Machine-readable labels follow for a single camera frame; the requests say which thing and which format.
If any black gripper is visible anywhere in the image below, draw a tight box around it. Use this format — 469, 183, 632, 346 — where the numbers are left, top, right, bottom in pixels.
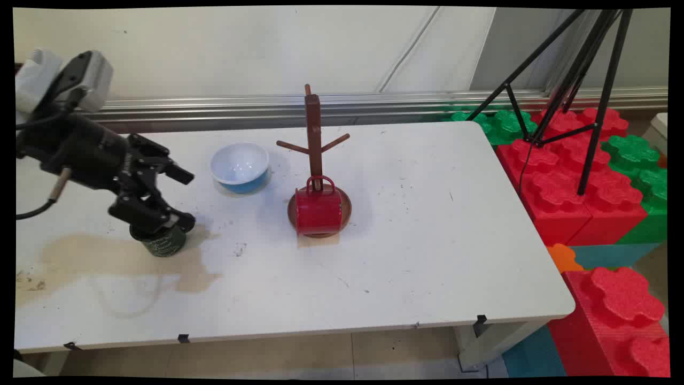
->
18, 111, 197, 237

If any red enamel mug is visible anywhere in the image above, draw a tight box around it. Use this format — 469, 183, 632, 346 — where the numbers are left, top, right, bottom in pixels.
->
294, 175, 344, 236

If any dark green printed mug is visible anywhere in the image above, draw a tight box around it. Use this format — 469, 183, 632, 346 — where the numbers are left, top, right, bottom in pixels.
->
130, 222, 188, 258

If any blue and white bowl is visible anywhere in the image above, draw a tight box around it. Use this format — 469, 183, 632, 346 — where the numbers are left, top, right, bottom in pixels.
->
209, 142, 271, 194

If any brown wooden mug tree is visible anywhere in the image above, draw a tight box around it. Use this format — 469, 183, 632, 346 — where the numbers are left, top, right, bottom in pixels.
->
276, 83, 353, 239

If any green foam block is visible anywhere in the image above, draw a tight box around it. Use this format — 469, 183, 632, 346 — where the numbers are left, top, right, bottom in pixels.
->
442, 104, 538, 146
603, 134, 669, 245

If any white table leg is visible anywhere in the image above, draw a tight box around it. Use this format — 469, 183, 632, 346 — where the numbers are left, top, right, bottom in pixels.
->
454, 318, 551, 373

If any large red foam block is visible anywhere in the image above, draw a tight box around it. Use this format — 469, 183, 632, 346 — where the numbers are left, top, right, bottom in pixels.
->
496, 107, 649, 247

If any orange foam block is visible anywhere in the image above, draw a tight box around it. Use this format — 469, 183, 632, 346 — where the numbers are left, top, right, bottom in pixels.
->
546, 243, 585, 274

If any black tripod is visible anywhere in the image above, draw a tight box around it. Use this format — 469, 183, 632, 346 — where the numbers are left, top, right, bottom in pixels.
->
466, 8, 634, 196

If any white box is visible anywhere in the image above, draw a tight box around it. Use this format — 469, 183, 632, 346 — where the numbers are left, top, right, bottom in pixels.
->
641, 112, 669, 157

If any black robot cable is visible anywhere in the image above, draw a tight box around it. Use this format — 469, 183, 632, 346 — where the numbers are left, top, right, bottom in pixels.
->
15, 110, 73, 221

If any grey and black wrist camera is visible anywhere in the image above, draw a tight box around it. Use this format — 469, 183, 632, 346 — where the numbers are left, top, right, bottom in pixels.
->
51, 50, 114, 114

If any white vented wrist mount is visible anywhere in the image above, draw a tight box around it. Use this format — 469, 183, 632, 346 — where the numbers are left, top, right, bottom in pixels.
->
15, 48, 64, 112

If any aluminium wall rail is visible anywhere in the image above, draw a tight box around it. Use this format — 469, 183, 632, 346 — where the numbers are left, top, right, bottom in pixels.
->
80, 87, 669, 134

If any white wall conduit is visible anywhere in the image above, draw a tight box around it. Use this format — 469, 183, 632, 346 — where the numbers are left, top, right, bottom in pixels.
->
376, 6, 445, 94

